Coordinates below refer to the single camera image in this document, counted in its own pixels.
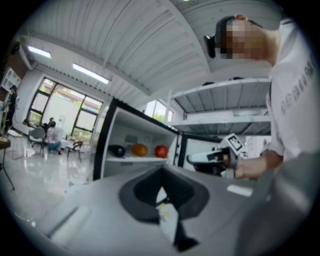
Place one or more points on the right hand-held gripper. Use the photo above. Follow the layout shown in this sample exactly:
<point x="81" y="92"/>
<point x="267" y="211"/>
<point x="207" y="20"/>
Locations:
<point x="231" y="156"/>

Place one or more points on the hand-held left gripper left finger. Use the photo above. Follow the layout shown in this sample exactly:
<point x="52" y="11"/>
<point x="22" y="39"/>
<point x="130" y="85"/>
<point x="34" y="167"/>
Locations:
<point x="100" y="212"/>

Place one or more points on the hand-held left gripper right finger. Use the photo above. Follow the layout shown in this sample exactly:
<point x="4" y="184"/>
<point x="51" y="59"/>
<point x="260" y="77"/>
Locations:
<point x="225" y="212"/>

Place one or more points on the small black-framed fridge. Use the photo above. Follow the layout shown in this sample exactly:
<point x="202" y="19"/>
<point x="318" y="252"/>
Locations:
<point x="140" y="125"/>

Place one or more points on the person's right forearm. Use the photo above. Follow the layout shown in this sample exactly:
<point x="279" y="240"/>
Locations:
<point x="273" y="162"/>

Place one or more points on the person's right hand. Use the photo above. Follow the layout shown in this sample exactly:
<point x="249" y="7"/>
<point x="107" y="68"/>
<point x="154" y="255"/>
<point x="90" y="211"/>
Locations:
<point x="248" y="168"/>

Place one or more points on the red tomato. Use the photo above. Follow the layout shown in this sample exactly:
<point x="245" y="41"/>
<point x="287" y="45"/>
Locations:
<point x="161" y="151"/>

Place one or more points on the white metal loft rack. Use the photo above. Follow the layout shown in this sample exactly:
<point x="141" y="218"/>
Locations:
<point x="220" y="100"/>

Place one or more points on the small window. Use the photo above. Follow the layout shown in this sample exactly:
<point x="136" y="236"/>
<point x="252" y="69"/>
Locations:
<point x="158" y="111"/>

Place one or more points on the orange fruit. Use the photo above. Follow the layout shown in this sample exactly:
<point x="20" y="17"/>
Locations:
<point x="139" y="150"/>

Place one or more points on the dark purple eggplant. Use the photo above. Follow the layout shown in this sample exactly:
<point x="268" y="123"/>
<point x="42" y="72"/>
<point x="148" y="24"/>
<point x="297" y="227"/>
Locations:
<point x="117" y="150"/>

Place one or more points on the dark wooden chair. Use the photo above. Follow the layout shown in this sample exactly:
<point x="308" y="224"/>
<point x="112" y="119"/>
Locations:
<point x="75" y="148"/>

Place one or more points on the grey office chair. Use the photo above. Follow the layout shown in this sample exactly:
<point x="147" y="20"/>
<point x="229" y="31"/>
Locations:
<point x="37" y="136"/>

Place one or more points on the black tripod stand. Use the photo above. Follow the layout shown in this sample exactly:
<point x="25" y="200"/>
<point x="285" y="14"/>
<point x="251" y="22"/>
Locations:
<point x="6" y="170"/>

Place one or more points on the person's white printed shirt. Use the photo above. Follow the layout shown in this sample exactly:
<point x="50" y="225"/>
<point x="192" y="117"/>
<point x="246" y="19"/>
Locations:
<point x="295" y="100"/>

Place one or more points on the large black-framed window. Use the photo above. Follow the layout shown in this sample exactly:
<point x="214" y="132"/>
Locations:
<point x="65" y="107"/>

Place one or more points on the white chair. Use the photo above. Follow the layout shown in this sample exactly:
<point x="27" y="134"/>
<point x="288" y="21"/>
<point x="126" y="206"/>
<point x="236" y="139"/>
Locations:
<point x="17" y="132"/>

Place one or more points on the person's head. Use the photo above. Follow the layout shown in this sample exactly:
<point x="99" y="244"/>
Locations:
<point x="247" y="40"/>

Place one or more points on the long ceiling light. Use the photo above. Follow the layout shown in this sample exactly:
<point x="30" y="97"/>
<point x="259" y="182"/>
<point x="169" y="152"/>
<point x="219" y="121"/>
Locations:
<point x="91" y="73"/>
<point x="39" y="51"/>

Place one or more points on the black head camera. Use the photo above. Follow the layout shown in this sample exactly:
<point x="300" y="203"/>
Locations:
<point x="210" y="46"/>

